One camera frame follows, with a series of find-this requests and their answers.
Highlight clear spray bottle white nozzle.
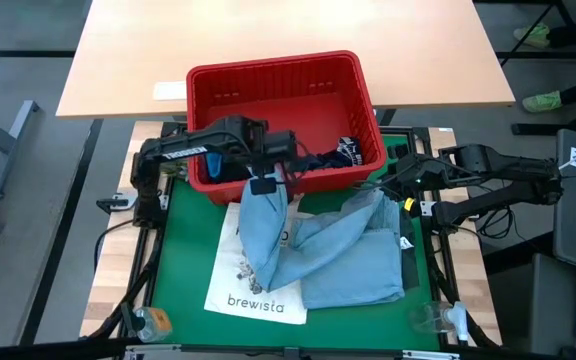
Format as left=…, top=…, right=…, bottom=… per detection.
left=410, top=299, right=469, bottom=346

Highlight black garment white print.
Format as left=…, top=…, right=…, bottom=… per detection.
left=312, top=136, right=364, bottom=171

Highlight light wooden table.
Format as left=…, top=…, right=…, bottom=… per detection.
left=56, top=0, right=517, bottom=119

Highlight black floor cable bundle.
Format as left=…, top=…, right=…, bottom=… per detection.
left=477, top=204, right=518, bottom=241

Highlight green table mat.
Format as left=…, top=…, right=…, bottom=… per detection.
left=150, top=133, right=437, bottom=351

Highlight light blue denim jeans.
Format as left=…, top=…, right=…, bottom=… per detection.
left=237, top=167, right=407, bottom=310

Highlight white sticker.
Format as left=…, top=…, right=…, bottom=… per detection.
left=152, top=80, right=189, bottom=102

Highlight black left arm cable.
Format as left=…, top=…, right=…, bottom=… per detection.
left=92, top=217, right=137, bottom=262

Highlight clear bottle orange label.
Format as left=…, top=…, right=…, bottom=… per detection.
left=131, top=305, right=174, bottom=344

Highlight red plastic laundry bin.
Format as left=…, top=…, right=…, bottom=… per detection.
left=186, top=49, right=388, bottom=206

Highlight black table base legs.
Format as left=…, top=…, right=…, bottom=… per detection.
left=496, top=0, right=576, bottom=137

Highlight person's shoe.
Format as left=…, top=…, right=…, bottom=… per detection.
left=512, top=22, right=552, bottom=50
left=521, top=89, right=564, bottom=114

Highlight black metal table frame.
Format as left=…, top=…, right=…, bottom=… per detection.
left=86, top=121, right=500, bottom=360

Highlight grey metal table leg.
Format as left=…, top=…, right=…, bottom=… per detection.
left=0, top=98, right=40, bottom=202

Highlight beige Houston tote bag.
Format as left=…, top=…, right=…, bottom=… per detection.
left=203, top=199, right=309, bottom=326

